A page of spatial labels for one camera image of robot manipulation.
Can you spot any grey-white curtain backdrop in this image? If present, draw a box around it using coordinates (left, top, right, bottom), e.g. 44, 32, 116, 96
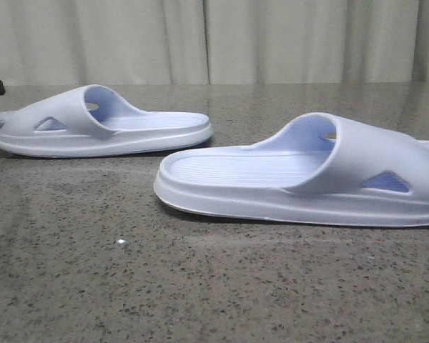
0, 1, 429, 85

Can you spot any light blue slipper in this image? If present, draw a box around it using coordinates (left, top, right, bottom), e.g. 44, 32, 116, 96
154, 113, 429, 227
0, 84, 213, 158

